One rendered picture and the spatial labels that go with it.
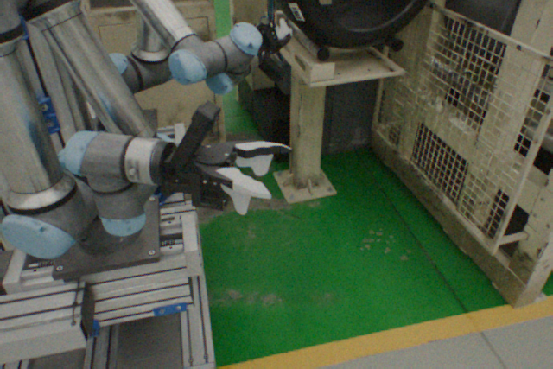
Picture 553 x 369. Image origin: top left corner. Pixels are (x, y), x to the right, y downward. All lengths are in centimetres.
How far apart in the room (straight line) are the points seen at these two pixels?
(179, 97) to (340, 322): 130
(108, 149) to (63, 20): 23
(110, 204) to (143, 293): 44
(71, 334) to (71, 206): 33
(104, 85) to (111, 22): 130
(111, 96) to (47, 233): 26
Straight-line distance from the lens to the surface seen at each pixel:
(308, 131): 209
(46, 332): 110
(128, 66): 142
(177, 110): 229
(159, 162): 69
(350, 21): 178
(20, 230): 89
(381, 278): 194
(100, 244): 105
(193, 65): 96
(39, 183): 84
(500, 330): 193
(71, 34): 82
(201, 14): 213
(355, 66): 169
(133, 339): 154
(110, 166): 72
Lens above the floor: 145
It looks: 35 degrees down
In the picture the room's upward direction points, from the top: straight up
